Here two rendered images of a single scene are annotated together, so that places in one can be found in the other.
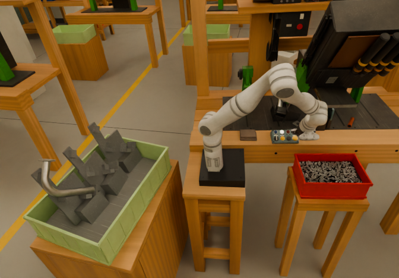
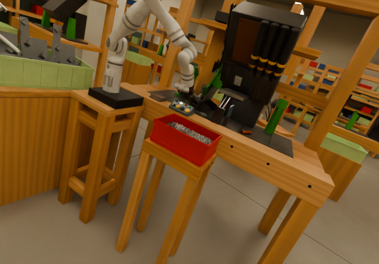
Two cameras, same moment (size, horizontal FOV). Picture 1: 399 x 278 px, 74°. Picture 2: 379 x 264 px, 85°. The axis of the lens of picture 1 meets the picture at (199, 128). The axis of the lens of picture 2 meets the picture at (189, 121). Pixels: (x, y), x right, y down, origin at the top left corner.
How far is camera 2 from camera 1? 1.08 m
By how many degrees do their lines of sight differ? 22
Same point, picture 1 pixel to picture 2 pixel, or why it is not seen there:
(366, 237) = not seen: outside the picture
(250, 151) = (150, 108)
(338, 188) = (180, 138)
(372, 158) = (245, 163)
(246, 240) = (119, 209)
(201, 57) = (171, 54)
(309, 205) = (151, 147)
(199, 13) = (180, 21)
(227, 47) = not seen: hidden behind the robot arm
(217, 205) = (90, 117)
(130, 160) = not seen: hidden behind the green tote
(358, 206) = (190, 169)
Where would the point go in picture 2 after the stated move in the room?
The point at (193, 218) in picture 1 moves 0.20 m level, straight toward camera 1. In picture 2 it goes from (71, 125) to (42, 135)
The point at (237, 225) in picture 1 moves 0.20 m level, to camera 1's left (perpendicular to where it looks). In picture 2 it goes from (96, 148) to (70, 135)
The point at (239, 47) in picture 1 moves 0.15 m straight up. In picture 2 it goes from (201, 60) to (206, 44)
